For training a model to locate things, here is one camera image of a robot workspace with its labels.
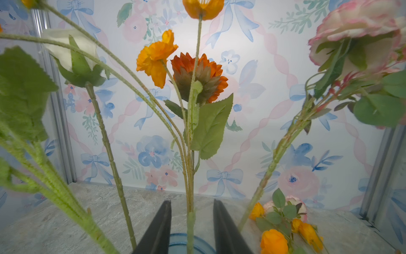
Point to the white lisianthus flower stem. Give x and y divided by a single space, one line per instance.
25 90

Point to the aluminium corner post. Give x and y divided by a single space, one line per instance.
57 147
382 171

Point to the white rose flower stem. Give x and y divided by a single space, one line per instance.
92 111

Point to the aluminium corner post left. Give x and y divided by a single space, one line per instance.
57 147

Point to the orange-red gerbera flower stem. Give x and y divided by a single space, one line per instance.
199 83

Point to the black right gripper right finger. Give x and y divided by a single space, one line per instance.
228 239

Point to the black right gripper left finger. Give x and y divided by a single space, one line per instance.
157 237

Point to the orange poppy flower spray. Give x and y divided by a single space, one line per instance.
155 61

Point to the aluminium corner post right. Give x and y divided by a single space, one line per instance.
382 171

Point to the pink carnation flower spray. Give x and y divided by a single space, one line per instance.
357 49

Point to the blue purple glass vase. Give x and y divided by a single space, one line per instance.
178 245

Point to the orange ranunculus flower spray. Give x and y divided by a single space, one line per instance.
283 222

